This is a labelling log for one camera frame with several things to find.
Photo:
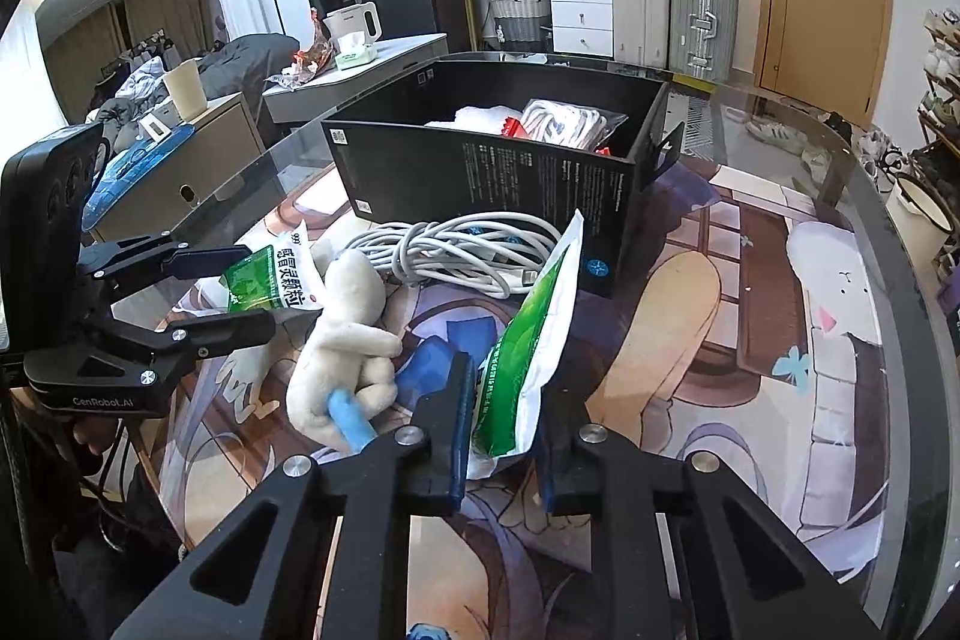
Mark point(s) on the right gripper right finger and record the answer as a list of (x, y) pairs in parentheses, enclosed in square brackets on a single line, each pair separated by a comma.
[(683, 547)]

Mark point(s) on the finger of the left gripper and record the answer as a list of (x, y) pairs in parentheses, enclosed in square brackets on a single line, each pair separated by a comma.
[(112, 271), (202, 336)]

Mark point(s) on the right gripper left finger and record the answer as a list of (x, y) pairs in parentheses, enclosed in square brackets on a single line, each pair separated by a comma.
[(322, 550)]

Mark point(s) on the green medicine sachet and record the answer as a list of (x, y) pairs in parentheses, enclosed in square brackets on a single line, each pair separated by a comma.
[(280, 276), (525, 359)]

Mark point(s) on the red white snack bag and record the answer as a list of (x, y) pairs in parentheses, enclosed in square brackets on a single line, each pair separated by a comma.
[(513, 128)]

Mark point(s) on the white plush toy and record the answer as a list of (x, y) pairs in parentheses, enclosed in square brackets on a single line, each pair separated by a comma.
[(345, 351)]

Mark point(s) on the beige cabinet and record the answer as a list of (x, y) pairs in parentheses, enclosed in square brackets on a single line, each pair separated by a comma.
[(153, 188)]

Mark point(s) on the paper cup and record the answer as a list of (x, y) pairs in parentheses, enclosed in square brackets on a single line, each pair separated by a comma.
[(185, 89)]

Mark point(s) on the black cardboard box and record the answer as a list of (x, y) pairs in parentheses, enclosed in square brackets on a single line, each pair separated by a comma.
[(401, 162)]

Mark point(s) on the grey side table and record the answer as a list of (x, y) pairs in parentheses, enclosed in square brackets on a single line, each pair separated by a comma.
[(298, 106)]

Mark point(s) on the green tissue pack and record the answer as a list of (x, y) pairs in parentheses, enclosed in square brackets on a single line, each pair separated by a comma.
[(354, 50)]

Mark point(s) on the white electric kettle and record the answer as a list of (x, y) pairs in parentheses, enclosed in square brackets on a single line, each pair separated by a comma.
[(360, 18)]

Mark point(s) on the white enamel basin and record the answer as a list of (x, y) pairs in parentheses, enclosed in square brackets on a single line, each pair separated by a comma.
[(913, 198)]

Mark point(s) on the striped laundry basket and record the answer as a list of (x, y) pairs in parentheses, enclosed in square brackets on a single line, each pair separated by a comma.
[(521, 25)]

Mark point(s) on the wooden shoe rack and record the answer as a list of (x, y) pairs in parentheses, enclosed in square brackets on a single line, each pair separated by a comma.
[(938, 107)]

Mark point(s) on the silver suitcase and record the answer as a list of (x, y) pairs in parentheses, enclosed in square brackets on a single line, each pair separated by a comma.
[(702, 38)]

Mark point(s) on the white suitcase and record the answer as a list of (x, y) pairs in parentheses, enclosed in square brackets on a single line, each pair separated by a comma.
[(641, 33)]

